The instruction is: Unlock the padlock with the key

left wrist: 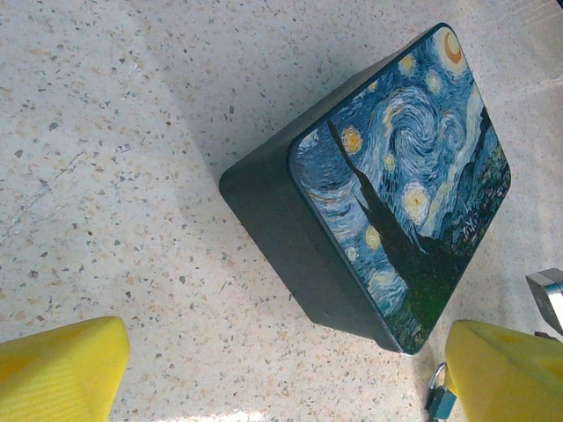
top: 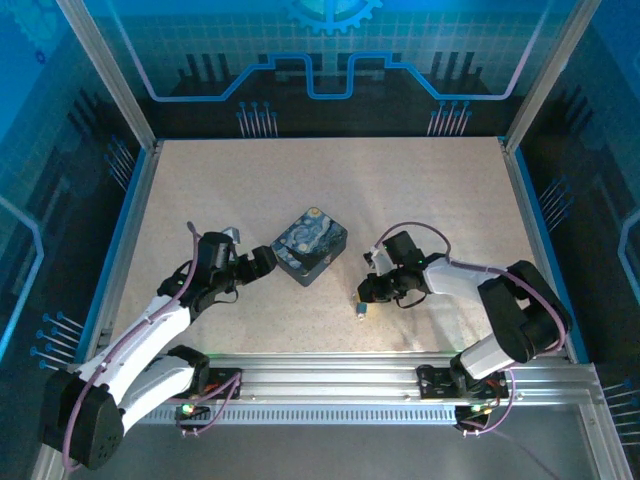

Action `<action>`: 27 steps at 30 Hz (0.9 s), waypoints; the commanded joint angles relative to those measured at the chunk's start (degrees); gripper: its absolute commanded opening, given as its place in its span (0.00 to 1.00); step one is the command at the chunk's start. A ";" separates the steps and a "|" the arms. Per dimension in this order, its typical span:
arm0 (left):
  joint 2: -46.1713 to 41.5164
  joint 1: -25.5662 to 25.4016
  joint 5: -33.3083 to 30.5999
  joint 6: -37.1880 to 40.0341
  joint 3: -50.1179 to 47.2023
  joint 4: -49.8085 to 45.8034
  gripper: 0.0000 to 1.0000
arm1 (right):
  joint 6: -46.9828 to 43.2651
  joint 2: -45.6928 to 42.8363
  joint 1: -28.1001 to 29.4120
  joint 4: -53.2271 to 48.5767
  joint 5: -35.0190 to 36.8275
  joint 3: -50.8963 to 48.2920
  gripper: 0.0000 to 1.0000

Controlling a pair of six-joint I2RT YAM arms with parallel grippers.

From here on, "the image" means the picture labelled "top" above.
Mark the small silver-blue padlock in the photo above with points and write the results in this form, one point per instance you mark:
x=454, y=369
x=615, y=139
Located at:
x=361, y=311

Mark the starry night print tin box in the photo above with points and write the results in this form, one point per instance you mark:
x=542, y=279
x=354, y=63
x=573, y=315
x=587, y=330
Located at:
x=310, y=240

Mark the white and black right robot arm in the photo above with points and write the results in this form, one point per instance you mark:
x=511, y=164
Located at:
x=450, y=275

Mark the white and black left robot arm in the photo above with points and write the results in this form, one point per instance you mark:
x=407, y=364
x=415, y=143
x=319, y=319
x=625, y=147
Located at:
x=140, y=330

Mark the small board with LED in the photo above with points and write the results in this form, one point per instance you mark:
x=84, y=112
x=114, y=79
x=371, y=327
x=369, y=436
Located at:
x=477, y=409
x=189, y=409

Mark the aluminium mounting rail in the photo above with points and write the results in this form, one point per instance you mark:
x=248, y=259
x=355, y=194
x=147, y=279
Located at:
x=330, y=380

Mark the aluminium side frame bar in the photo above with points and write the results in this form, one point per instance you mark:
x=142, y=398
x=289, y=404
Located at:
x=522, y=200
x=142, y=195

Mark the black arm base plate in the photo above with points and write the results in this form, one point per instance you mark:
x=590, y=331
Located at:
x=225, y=377
x=432, y=382

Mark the aluminium frame post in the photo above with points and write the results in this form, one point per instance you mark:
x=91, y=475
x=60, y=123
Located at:
x=550, y=75
x=107, y=75

